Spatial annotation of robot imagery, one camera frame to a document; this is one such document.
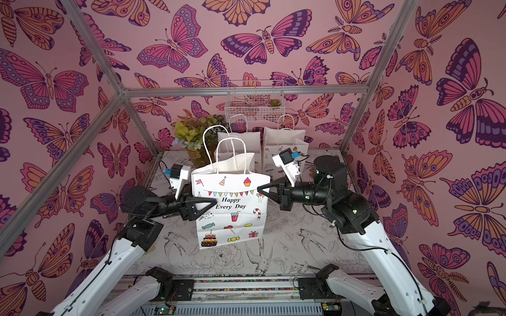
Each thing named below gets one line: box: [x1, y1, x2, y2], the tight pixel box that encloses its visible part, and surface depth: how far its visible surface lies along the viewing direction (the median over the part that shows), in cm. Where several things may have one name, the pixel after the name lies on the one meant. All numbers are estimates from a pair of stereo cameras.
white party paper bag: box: [191, 125, 271, 251], surface depth 57 cm
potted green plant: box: [172, 114, 230, 169], surface depth 102 cm
